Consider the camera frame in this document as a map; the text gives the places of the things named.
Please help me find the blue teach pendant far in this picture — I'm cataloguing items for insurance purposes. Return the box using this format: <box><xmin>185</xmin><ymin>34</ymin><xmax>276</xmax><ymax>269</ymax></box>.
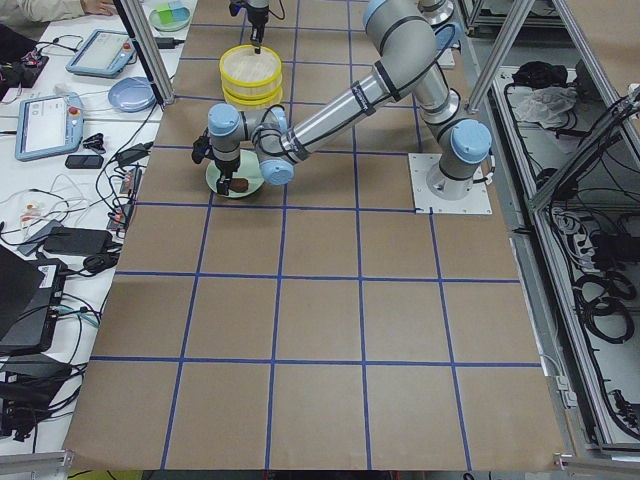
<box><xmin>66</xmin><ymin>29</ymin><xmax>135</xmax><ymax>78</ymax></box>

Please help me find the black laptop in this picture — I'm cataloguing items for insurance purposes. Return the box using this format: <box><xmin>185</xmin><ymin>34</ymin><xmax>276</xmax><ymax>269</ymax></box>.
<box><xmin>1</xmin><ymin>247</ymin><xmax>67</xmax><ymax>356</ymax></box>

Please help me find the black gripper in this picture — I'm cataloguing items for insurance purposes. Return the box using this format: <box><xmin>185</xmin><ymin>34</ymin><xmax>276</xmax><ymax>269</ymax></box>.
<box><xmin>214</xmin><ymin>158</ymin><xmax>239</xmax><ymax>195</ymax></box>
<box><xmin>249</xmin><ymin>18</ymin><xmax>266</xmax><ymax>54</ymax></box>

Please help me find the person hand on desk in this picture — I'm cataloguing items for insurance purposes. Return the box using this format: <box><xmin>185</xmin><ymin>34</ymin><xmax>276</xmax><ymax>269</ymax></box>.
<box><xmin>80</xmin><ymin>0</ymin><xmax>117</xmax><ymax>16</ymax></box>

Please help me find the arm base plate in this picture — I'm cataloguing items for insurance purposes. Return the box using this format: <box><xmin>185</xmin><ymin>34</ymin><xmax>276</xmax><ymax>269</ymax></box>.
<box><xmin>408</xmin><ymin>153</ymin><xmax>492</xmax><ymax>215</ymax></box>

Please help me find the aluminium frame post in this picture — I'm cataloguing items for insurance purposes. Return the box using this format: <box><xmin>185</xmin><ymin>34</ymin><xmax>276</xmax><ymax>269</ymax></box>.
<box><xmin>114</xmin><ymin>0</ymin><xmax>175</xmax><ymax>109</ymax></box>

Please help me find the white crumpled cloth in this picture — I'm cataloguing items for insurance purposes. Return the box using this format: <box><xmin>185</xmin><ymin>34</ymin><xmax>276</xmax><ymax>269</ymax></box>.
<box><xmin>514</xmin><ymin>86</ymin><xmax>578</xmax><ymax>129</ymax></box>

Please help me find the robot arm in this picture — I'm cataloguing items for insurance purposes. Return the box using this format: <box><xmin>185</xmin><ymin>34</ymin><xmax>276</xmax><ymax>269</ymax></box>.
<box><xmin>192</xmin><ymin>0</ymin><xmax>492</xmax><ymax>201</ymax></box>

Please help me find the blue teach pendant near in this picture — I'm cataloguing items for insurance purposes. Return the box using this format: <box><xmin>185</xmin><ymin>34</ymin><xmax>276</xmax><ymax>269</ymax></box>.
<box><xmin>15</xmin><ymin>93</ymin><xmax>84</xmax><ymax>162</ymax></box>

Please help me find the green plate with blocks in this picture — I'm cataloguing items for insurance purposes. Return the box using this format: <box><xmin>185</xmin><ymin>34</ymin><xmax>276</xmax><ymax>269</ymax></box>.
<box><xmin>149</xmin><ymin>1</ymin><xmax>191</xmax><ymax>32</ymax></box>

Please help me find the yellow rimmed bamboo steamer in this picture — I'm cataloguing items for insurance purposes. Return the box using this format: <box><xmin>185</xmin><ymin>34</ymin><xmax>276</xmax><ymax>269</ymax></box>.
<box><xmin>223</xmin><ymin>86</ymin><xmax>283</xmax><ymax>111</ymax></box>

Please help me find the blue teach pendant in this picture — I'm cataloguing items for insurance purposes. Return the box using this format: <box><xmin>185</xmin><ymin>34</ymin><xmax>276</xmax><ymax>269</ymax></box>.
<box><xmin>15</xmin><ymin>93</ymin><xmax>84</xmax><ymax>162</ymax></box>
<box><xmin>66</xmin><ymin>29</ymin><xmax>135</xmax><ymax>78</ymax></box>

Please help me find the brown rectangular bun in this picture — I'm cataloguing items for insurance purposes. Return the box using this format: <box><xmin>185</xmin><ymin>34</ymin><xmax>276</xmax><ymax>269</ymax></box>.
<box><xmin>229</xmin><ymin>177</ymin><xmax>250</xmax><ymax>193</ymax></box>

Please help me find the light green round plate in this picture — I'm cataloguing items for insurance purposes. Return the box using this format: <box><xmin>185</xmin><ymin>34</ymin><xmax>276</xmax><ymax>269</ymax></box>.
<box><xmin>205</xmin><ymin>149</ymin><xmax>264</xmax><ymax>199</ymax></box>

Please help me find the black power brick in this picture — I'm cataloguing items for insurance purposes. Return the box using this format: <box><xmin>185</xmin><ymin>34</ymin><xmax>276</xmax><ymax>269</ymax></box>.
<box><xmin>43</xmin><ymin>227</ymin><xmax>112</xmax><ymax>256</ymax></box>

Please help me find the blue round plate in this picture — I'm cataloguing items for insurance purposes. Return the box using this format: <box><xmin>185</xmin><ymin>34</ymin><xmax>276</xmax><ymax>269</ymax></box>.
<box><xmin>107</xmin><ymin>77</ymin><xmax>156</xmax><ymax>113</ymax></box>

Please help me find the black power adapter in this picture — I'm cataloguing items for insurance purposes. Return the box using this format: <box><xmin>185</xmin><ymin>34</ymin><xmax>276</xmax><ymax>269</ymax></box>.
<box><xmin>154</xmin><ymin>37</ymin><xmax>184</xmax><ymax>50</ymax></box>

